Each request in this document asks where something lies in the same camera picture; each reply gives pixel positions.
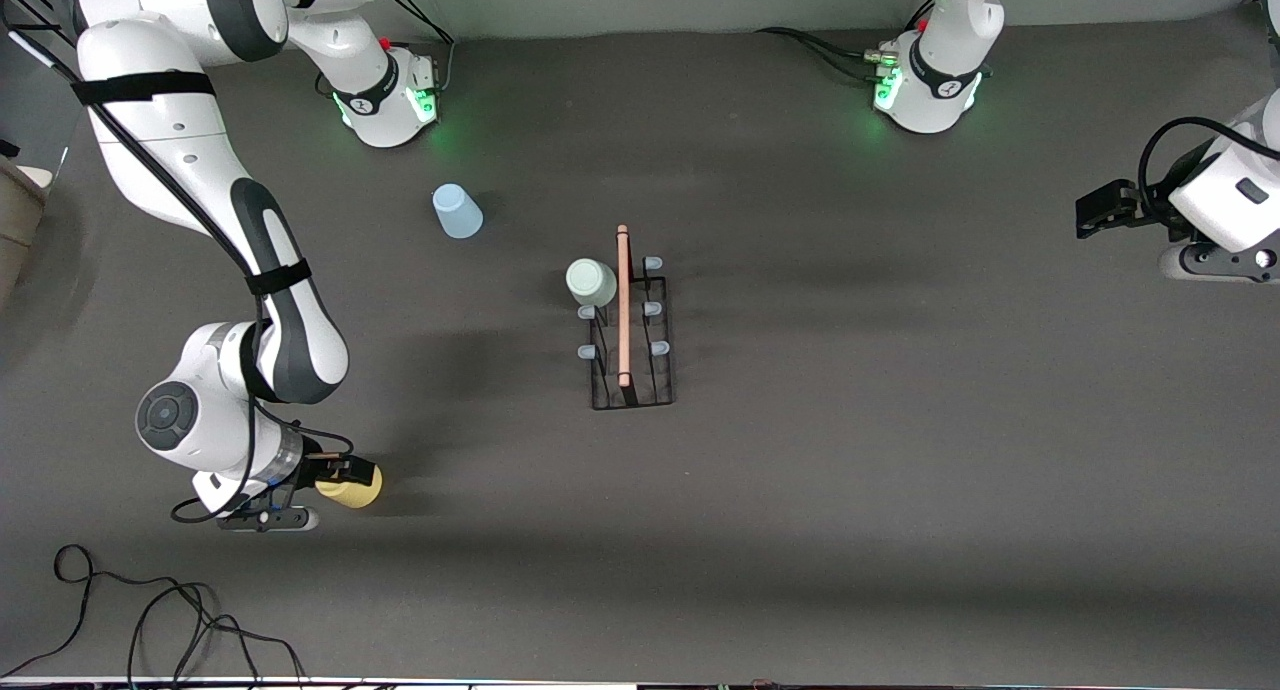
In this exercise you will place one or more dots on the beige box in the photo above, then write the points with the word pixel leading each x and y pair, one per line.
pixel 15 220

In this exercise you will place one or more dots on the light blue plastic cup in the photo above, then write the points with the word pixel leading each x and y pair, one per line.
pixel 458 215

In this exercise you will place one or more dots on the dark metal frame rail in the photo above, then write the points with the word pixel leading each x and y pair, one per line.
pixel 30 15

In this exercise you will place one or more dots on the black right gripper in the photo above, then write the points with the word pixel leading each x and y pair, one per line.
pixel 310 469

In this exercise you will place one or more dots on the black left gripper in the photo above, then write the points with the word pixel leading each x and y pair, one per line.
pixel 1143 213

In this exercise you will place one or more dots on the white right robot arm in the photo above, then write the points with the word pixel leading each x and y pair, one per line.
pixel 180 140

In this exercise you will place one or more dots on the pale green plastic cup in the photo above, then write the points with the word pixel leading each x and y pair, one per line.
pixel 590 282

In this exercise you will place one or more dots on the yellow plastic cup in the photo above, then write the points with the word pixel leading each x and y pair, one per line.
pixel 355 495

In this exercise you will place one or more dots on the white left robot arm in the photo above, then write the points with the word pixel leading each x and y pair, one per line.
pixel 940 100

